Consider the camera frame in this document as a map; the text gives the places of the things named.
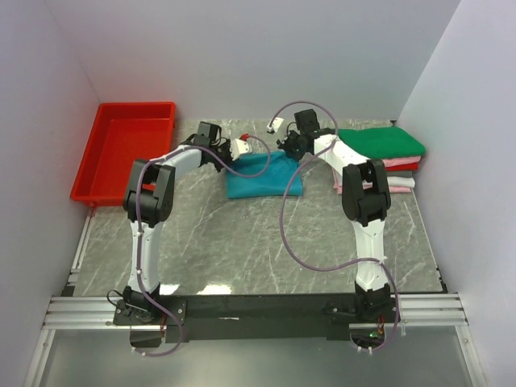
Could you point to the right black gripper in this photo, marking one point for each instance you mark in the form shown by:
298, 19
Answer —
286, 144

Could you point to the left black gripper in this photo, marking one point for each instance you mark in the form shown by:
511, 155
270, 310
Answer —
225, 152

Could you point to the teal t shirt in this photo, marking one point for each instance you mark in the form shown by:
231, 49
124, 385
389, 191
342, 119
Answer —
272, 182

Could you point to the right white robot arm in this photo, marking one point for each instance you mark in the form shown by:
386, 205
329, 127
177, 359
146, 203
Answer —
365, 199

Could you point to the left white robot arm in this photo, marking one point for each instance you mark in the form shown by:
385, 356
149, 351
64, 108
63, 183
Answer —
148, 203

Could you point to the light pink bottom t shirt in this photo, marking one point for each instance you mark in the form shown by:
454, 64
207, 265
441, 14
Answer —
396, 185

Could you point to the green folded t shirt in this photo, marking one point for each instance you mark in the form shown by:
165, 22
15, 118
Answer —
382, 142

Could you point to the grey folded t shirt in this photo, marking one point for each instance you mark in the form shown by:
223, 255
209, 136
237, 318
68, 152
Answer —
401, 174

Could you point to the red plastic bin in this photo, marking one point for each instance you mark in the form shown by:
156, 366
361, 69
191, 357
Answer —
122, 133

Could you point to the white folded t shirt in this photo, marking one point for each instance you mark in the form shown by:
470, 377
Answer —
338, 179

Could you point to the red folded t shirt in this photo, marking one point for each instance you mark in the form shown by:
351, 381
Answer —
407, 167

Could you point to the black base beam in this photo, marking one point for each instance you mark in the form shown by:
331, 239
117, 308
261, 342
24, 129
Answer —
269, 316

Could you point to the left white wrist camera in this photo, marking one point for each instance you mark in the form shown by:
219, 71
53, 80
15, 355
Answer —
239, 147

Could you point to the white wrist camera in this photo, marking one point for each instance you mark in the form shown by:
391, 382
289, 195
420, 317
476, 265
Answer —
274, 125
239, 147

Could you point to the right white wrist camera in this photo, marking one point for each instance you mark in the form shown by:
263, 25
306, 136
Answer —
274, 125

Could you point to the aluminium frame rail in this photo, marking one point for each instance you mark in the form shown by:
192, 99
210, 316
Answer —
96, 313

